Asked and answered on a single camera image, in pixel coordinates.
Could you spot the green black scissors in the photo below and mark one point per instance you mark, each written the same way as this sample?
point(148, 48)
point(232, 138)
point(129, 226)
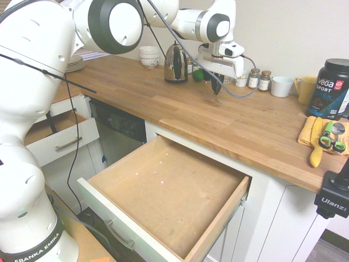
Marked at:
point(339, 146)

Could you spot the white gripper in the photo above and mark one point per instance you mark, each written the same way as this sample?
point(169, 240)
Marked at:
point(221, 65)

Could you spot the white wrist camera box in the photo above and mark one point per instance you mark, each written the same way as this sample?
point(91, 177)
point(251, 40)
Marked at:
point(203, 49)

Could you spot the black Vega protein tub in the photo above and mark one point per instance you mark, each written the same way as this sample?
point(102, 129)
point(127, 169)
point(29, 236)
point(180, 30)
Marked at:
point(325, 90)

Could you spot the black stainless dishwasher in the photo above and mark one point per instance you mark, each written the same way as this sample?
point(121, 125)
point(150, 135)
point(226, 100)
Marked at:
point(117, 131)

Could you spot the yellow mug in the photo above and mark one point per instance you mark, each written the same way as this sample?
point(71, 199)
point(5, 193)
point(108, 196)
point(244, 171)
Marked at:
point(306, 91)

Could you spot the plain white cup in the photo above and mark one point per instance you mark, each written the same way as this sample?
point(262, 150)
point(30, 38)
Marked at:
point(282, 87)

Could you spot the white patterned bowl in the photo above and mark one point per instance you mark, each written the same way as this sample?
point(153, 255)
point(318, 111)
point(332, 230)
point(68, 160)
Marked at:
point(149, 63)
point(149, 52)

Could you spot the white kitchen cabinet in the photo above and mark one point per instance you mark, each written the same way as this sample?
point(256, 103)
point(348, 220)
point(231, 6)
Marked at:
point(272, 218)

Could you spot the stack of white plates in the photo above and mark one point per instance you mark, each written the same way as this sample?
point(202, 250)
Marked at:
point(75, 65)

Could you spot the yellow folded cloth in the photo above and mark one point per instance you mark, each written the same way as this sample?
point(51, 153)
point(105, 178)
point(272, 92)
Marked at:
point(305, 133)

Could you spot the small patterned white cup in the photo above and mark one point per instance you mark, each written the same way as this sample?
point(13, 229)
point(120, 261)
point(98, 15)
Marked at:
point(242, 79)

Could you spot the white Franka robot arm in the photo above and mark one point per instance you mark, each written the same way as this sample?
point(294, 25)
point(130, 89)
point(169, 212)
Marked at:
point(27, 82)

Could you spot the green lime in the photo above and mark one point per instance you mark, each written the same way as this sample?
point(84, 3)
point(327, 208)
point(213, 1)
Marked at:
point(198, 75)

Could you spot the large open wooden drawer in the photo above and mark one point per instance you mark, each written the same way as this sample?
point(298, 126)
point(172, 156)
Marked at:
point(169, 196)

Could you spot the small open white drawer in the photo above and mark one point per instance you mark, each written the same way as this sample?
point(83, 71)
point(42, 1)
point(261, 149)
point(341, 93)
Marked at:
point(65, 136)

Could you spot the black Ulanzi clamp stand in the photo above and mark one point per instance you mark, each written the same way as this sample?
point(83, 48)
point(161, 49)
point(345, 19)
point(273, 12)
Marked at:
point(331, 196)

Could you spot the brown lid spice jar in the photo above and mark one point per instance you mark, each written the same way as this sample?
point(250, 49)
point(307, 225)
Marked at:
point(253, 79)
point(265, 81)

